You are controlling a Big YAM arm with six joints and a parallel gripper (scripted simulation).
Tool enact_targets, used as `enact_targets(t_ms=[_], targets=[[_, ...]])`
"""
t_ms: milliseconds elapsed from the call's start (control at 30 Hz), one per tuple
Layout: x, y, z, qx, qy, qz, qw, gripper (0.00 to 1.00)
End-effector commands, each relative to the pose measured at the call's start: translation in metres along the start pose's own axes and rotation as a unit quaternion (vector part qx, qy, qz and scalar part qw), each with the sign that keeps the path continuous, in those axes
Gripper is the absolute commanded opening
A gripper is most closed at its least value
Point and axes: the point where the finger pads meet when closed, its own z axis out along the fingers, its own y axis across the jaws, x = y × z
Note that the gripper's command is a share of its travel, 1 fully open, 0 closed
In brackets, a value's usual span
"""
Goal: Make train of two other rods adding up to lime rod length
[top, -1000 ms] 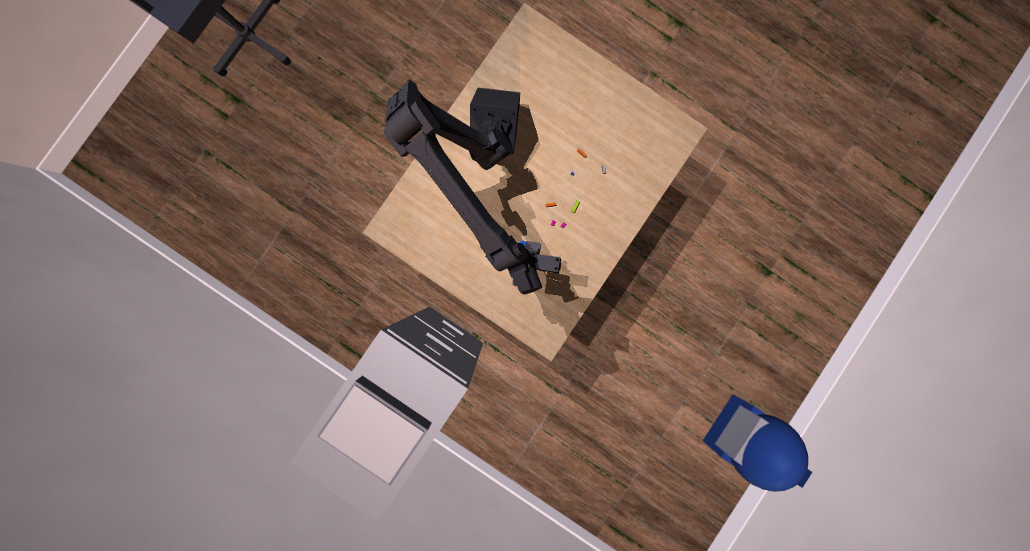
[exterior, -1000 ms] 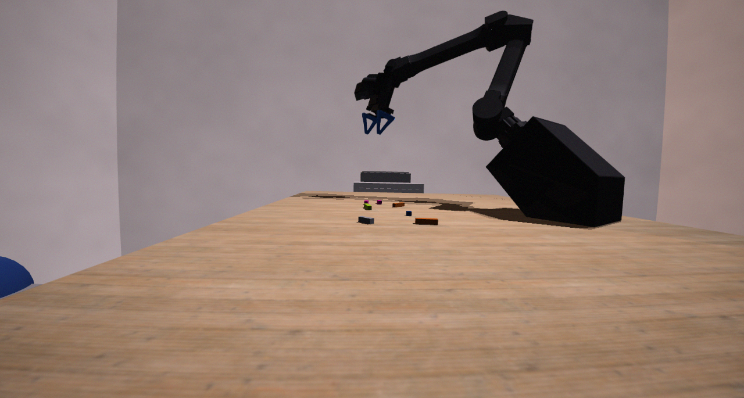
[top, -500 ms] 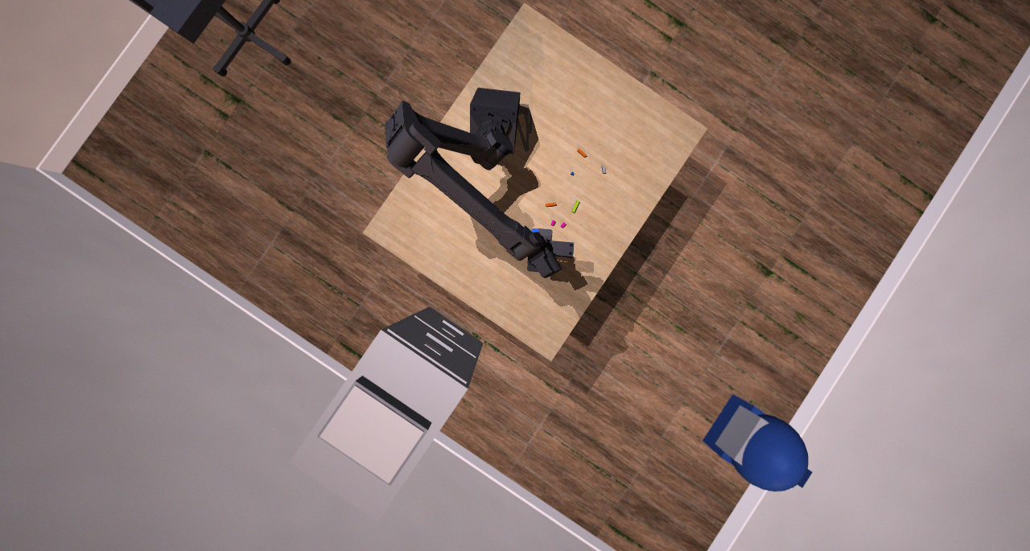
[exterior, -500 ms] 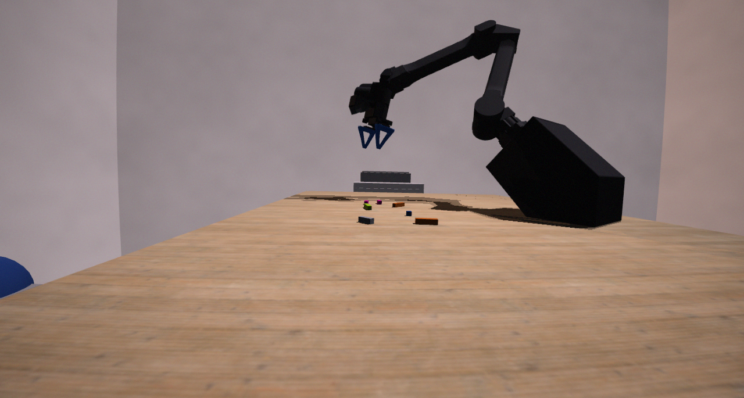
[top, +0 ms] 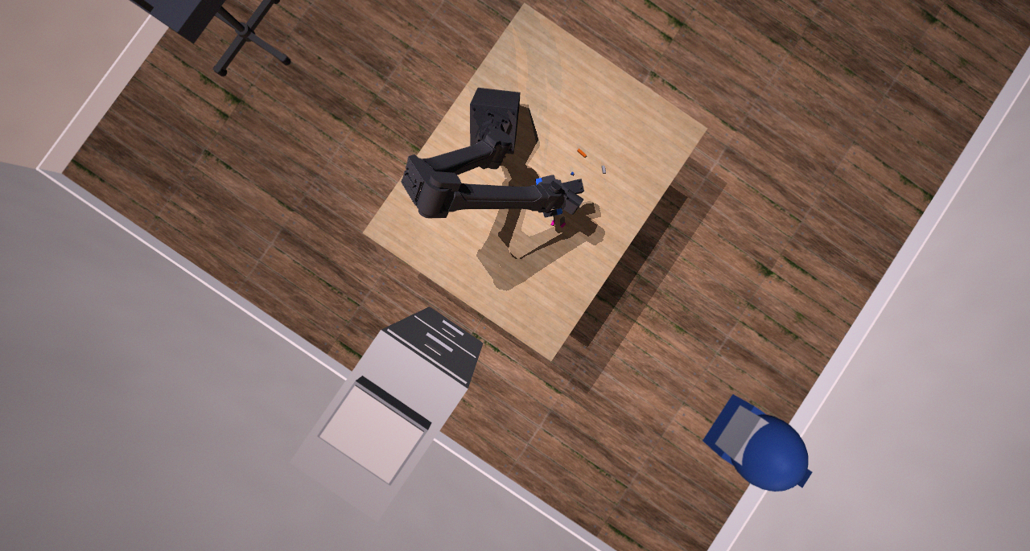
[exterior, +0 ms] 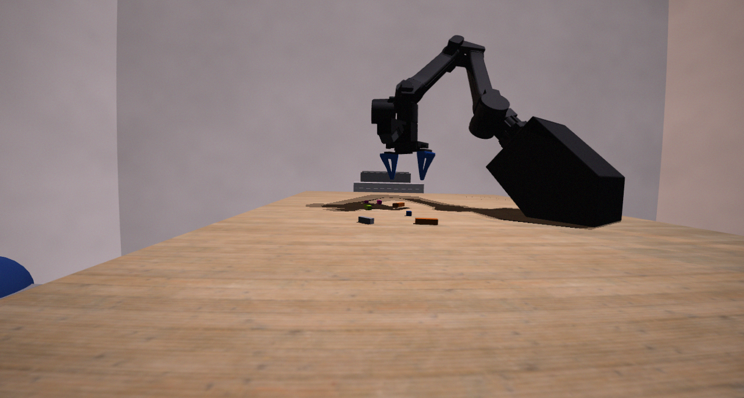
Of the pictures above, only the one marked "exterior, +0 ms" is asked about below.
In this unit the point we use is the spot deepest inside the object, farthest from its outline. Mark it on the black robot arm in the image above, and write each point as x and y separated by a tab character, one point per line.
492	116

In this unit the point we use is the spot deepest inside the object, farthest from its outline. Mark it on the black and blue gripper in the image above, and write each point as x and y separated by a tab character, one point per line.
408	148

